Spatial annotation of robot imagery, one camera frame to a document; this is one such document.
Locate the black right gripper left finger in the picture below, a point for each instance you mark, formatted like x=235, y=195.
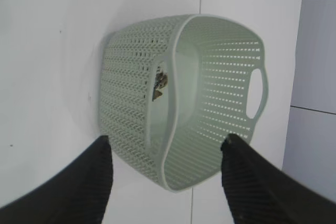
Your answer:
x=78, y=194

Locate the pale green plastic basket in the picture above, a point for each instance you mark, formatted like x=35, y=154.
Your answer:
x=217, y=85

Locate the smaller paper piece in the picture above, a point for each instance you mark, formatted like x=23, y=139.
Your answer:
x=161, y=81

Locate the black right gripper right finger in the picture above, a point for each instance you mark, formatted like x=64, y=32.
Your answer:
x=258, y=192

